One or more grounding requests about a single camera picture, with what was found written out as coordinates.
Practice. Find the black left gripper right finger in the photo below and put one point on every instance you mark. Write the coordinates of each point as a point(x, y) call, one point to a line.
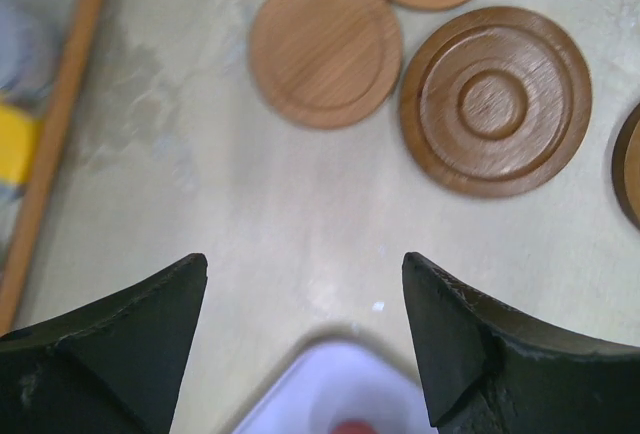
point(486, 367)

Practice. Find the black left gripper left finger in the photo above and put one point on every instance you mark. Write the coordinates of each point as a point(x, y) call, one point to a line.
point(112, 366)

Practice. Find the brown ringed wooden saucer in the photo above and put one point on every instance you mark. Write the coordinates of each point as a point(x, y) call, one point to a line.
point(496, 102)

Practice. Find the lavender plastic tray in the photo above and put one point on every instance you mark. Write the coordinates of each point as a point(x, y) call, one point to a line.
point(339, 386)

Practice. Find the yellow grey tape measure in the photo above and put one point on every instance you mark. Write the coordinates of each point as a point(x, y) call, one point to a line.
point(20, 133)

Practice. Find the wooden three-tier shelf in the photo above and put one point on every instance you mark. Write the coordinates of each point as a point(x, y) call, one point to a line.
point(47, 156)

